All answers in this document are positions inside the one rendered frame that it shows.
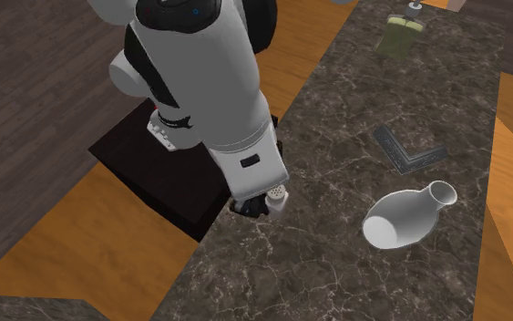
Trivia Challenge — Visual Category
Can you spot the grey L-shaped bracket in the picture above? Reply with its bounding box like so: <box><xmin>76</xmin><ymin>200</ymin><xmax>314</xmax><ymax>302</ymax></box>
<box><xmin>373</xmin><ymin>124</ymin><xmax>449</xmax><ymax>176</ymax></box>

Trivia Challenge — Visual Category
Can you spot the white ceramic vase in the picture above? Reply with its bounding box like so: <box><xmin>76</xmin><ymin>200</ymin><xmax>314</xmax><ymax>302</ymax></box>
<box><xmin>361</xmin><ymin>180</ymin><xmax>458</xmax><ymax>251</ymax></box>

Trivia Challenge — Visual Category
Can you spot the white salt shaker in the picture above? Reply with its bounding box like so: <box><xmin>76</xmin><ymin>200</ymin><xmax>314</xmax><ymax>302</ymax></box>
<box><xmin>264</xmin><ymin>185</ymin><xmax>290</xmax><ymax>220</ymax></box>

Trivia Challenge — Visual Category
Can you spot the dark robot stand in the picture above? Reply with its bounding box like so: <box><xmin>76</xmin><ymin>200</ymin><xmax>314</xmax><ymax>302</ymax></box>
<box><xmin>87</xmin><ymin>98</ymin><xmax>281</xmax><ymax>243</ymax></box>

